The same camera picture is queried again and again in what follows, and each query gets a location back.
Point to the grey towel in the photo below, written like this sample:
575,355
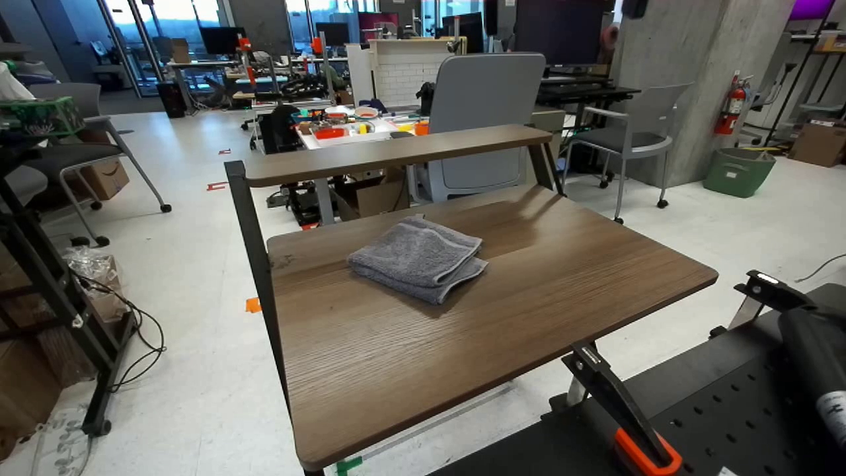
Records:
414,255

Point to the cardboard box under shelf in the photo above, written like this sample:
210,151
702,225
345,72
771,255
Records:
374,200

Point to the wooden riser shelf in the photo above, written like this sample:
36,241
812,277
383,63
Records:
387,151

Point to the white table with toys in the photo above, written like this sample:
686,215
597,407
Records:
353,130

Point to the grey high-back office chair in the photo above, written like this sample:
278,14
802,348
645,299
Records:
484,108

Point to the white pegboard cabinet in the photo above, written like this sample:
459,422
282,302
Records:
404,71

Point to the black backpack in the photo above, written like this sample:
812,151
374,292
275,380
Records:
282,130

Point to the orange floor tape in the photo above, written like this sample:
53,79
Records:
251,306

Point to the black desk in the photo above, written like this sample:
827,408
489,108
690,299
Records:
582,91

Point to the green floor tape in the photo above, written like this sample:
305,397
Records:
348,466

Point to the grey mesh chair with armrests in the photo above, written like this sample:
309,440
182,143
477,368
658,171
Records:
637,133

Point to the large dark screen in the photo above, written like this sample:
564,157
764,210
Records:
564,30

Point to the black orange bar clamp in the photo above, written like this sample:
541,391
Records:
768,290
617,401

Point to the dark computer monitor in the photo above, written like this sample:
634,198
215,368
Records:
221,40

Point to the green plastic bin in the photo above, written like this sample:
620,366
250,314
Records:
735,173

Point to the small cardboard box under chair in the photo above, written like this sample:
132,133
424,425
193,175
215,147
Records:
103,178

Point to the red fire extinguisher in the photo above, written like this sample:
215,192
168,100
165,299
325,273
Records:
731,108

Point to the concrete pillar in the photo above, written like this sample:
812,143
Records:
703,55

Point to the clear plastic bag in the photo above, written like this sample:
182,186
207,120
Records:
89,269

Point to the grey chair with metal legs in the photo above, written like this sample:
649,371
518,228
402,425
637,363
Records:
79,150

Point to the black metal rack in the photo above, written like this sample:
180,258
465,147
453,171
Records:
53,292

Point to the black light stand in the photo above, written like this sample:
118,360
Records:
793,83

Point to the cardboard box beside pillar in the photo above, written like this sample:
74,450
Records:
820,143

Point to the black cylinder tool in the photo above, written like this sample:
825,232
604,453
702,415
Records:
816,359

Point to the large brown cardboard boxes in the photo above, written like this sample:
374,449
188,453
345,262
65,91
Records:
24,388

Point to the black metal table frame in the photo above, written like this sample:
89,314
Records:
251,232

